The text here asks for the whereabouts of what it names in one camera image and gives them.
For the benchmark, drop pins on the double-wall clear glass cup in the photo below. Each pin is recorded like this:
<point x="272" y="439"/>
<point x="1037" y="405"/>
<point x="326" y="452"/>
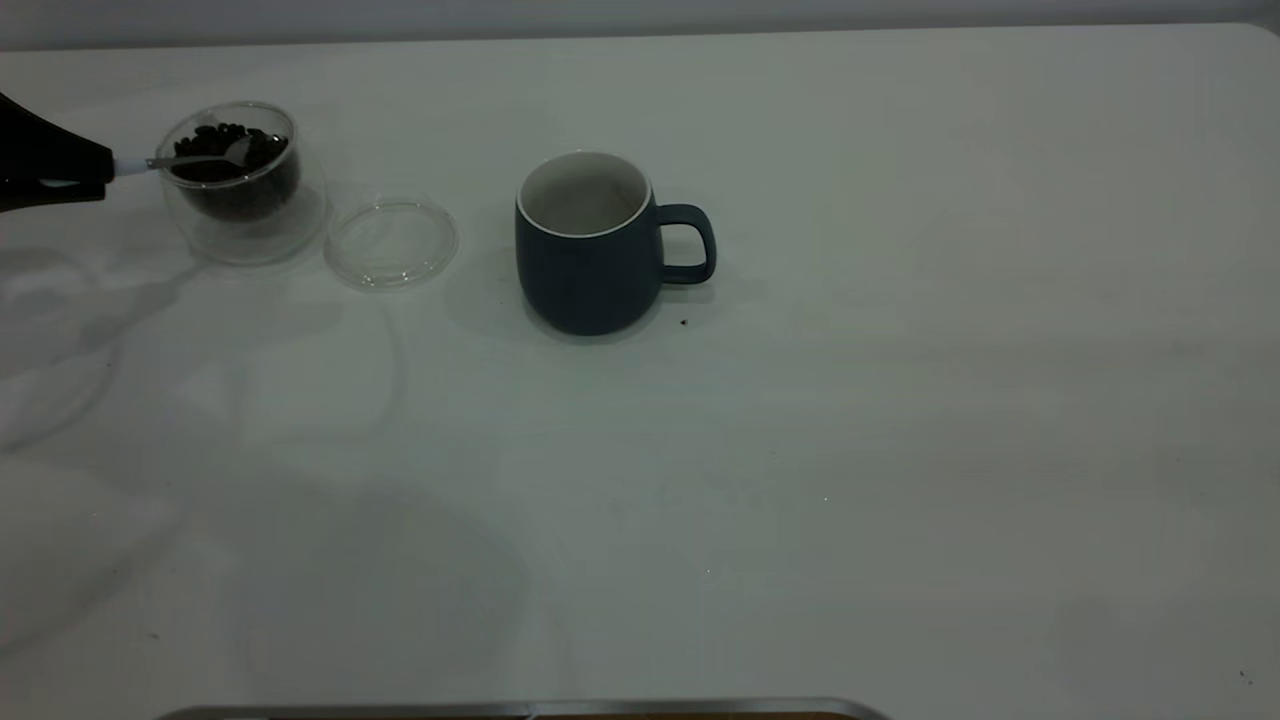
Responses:
<point x="250" y="240"/>

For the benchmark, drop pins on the pile of coffee beans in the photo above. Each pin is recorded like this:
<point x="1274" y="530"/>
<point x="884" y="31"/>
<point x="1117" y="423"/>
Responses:
<point x="205" y="174"/>

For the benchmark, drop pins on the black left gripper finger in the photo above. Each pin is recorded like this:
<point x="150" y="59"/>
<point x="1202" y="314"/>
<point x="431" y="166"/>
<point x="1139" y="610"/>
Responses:
<point x="50" y="155"/>
<point x="50" y="197"/>

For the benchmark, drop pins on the round clear glass lid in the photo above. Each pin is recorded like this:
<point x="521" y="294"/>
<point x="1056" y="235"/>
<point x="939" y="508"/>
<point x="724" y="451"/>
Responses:
<point x="390" y="275"/>

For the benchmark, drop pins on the dark grey ceramic mug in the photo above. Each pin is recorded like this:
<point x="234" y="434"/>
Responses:
<point x="585" y="285"/>

